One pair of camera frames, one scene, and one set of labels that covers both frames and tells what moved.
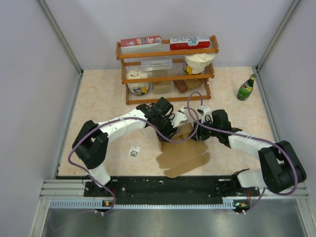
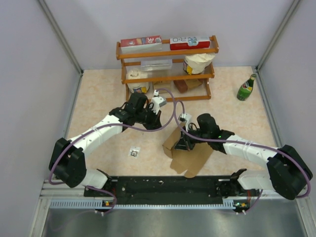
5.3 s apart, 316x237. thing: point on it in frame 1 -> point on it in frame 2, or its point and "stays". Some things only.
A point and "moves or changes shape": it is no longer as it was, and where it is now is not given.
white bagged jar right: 197,63 stays
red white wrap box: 189,43 stays
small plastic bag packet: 134,151 stays
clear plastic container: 155,64 stays
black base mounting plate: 195,191 stays
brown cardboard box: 178,158 moves or changes shape
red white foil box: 141,44 stays
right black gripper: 199,133 -> 184,142
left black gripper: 171,131 -> 155,123
